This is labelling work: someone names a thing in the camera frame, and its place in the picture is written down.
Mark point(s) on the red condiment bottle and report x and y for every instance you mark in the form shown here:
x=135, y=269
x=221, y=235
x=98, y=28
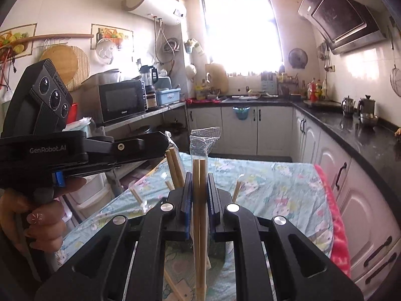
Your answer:
x=312, y=91

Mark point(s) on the metal mesh strainer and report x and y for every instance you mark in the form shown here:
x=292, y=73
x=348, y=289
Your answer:
x=396, y=81

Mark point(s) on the glass pot lid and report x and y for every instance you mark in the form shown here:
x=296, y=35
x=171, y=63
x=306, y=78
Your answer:
x=106, y=51

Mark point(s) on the kitchen window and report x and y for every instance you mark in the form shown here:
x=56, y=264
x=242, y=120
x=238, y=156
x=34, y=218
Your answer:
x=241, y=31

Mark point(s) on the wooden chopstick pair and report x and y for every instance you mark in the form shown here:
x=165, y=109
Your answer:
x=172, y=285
x=236, y=192
x=175, y=169
x=137, y=196
x=199, y=194

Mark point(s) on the black range hood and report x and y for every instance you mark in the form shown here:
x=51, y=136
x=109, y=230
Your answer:
x=341, y=18

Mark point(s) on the cartoon printed tablecloth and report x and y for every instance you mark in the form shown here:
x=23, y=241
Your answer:
x=275, y=188

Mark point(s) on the fruit print wall tile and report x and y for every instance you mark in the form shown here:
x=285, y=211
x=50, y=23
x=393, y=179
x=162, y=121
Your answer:
x=122, y=36
x=15, y=42

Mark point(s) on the round woven bamboo mat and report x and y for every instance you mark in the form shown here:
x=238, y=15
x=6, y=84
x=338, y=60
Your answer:
x=82, y=67

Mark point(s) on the black kitchen countertop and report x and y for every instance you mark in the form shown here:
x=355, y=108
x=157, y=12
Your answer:
x=360, y=138

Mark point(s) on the black microwave oven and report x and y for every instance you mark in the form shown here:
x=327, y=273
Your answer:
x=119, y=102

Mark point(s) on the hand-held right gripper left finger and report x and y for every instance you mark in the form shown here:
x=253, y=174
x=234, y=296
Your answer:
x=188, y=200

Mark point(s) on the white water heater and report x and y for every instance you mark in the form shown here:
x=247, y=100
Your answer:
x=153, y=3

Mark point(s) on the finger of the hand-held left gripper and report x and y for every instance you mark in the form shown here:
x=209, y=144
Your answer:
x=134, y=150

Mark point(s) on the pink blanket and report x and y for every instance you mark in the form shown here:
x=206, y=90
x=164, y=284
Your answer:
x=340, y=235

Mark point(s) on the metal shelf rack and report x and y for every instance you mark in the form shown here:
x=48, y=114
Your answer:
x=156, y=109

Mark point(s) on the wooden cutting board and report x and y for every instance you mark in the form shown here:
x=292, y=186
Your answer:
x=217, y=75

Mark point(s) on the round wooden board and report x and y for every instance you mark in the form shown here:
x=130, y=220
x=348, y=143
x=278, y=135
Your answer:
x=59, y=59

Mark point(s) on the blue plastic basket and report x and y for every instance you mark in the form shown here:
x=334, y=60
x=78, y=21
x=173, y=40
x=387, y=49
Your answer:
x=167, y=95

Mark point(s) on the teal hanging bag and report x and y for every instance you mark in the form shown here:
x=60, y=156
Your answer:
x=241, y=113

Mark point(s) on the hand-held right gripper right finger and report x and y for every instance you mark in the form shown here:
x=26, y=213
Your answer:
x=212, y=200

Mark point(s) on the white plastic storage drawer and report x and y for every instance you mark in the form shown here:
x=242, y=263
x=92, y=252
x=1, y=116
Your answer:
x=91, y=200

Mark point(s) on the person's left hand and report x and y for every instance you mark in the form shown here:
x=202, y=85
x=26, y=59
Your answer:
x=44, y=222

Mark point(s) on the long wooden rolling pin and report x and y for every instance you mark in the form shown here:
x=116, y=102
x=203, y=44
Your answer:
x=62, y=36

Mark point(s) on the wall fan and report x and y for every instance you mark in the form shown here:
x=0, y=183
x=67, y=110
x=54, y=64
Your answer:
x=297, y=58

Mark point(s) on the white base cabinet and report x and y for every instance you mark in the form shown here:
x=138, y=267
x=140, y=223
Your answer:
x=360, y=200

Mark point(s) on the small steel kettle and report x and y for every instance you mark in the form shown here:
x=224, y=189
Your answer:
x=348, y=108

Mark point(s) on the black blender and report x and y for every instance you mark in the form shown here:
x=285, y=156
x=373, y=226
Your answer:
x=147, y=75

